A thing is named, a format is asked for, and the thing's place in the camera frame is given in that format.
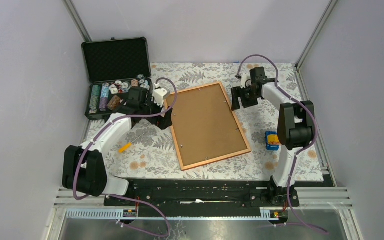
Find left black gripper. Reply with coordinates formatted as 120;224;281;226
139;93;172;129

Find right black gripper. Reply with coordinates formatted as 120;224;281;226
230;85;259;112

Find orange wooden photo frame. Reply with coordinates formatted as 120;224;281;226
164;81;252;171

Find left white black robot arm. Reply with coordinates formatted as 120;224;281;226
62;87;173;206

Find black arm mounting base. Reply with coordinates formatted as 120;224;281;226
103;178;287;218

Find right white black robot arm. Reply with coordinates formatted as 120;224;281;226
231;67;317;206

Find floral table cloth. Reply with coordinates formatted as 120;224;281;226
75;62;325;183

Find blue yellow toy block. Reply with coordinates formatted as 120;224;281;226
264;131;281;151

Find black poker chip case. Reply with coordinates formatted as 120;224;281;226
81;36;152;120

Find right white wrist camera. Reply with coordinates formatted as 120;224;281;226
240;73;252;89

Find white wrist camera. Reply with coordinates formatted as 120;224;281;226
152;87;171;107
240;73;252;89

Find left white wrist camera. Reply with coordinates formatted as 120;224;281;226
152;87;171;107

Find aluminium rail frame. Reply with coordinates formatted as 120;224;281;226
54;187;353;221

